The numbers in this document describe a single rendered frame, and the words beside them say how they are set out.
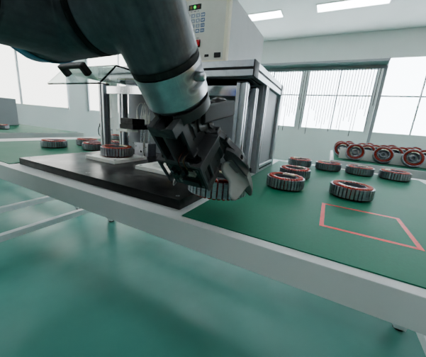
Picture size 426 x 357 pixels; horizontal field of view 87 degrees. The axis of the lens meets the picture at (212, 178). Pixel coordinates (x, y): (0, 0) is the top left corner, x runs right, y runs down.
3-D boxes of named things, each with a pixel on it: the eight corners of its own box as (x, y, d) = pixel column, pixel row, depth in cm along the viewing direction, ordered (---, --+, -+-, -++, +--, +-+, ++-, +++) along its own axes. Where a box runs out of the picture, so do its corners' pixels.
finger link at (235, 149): (232, 180, 38) (197, 146, 35) (235, 172, 39) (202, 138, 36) (253, 176, 35) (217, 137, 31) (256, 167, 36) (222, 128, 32)
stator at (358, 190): (345, 189, 73) (348, 178, 72) (382, 201, 62) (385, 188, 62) (320, 191, 68) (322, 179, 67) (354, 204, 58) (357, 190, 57)
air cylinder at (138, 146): (147, 156, 93) (147, 143, 91) (134, 154, 96) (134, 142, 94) (156, 156, 97) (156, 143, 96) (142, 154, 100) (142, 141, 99)
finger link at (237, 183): (241, 216, 38) (205, 183, 34) (251, 188, 41) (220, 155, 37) (255, 215, 36) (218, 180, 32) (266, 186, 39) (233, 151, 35)
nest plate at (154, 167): (174, 177, 64) (174, 173, 63) (135, 168, 70) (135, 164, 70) (200, 169, 77) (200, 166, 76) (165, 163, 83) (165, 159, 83)
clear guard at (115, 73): (98, 83, 59) (98, 59, 58) (47, 83, 69) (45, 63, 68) (174, 99, 87) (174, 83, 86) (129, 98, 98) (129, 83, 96)
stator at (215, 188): (232, 207, 36) (234, 185, 35) (176, 192, 41) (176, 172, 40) (253, 192, 46) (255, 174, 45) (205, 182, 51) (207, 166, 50)
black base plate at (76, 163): (179, 210, 46) (179, 200, 46) (19, 163, 74) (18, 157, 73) (250, 173, 87) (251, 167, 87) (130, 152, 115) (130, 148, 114)
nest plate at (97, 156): (114, 164, 74) (114, 161, 74) (85, 158, 80) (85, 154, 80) (147, 159, 87) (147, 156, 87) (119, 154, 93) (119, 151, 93)
